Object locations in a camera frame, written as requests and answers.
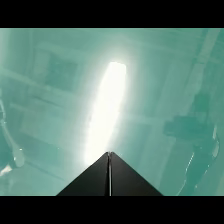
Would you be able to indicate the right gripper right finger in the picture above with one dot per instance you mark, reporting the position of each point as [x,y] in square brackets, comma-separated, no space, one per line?
[128,181]

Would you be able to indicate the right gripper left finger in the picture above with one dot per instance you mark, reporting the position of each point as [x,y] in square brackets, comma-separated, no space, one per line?
[95,181]

